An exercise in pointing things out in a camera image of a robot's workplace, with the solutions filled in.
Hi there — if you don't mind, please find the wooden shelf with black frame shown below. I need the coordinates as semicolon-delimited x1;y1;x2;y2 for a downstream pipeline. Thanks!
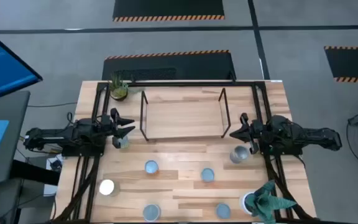
139;87;232;141

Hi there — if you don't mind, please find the succulent plant in dark pot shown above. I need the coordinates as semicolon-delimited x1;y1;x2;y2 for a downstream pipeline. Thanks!
108;72;138;102

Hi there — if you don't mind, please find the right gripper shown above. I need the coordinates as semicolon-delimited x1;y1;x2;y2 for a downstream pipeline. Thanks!
229;112;264;155

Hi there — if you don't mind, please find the grey desk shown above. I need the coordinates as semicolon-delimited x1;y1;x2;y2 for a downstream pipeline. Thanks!
0;90;31;187

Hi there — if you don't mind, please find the black hazard-striped floor mat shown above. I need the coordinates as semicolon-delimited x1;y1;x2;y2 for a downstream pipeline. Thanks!
112;0;226;22
323;45;358;84
101;49;237;82

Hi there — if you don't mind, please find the green peas polka dot can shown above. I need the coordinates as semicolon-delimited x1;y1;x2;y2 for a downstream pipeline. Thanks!
119;135;131;149

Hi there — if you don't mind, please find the black monitor with blue screen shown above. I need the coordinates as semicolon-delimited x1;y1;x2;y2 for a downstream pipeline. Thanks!
0;24;44;106

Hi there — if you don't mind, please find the tall peas label can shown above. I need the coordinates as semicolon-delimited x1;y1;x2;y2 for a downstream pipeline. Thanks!
99;179;121;197

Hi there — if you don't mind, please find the black desk foot bar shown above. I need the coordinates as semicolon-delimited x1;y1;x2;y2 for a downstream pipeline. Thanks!
9;159;61;187

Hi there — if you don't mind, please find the mushroom label can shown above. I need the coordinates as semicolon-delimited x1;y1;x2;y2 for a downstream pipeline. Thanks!
200;167;216;184

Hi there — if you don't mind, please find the short silver lid can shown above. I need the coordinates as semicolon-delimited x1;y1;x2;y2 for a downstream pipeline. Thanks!
214;203;232;220

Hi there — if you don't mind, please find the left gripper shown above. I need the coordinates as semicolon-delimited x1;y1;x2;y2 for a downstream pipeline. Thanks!
99;108;137;149

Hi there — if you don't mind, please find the green plant in white pot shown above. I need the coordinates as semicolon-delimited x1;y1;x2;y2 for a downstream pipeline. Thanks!
239;179;298;224

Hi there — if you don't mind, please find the yellow bean print can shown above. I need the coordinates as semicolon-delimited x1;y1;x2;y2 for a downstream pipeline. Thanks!
144;159;160;175

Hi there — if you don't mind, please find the tall peaches label can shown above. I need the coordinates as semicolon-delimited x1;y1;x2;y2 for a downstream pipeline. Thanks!
229;145;250;165

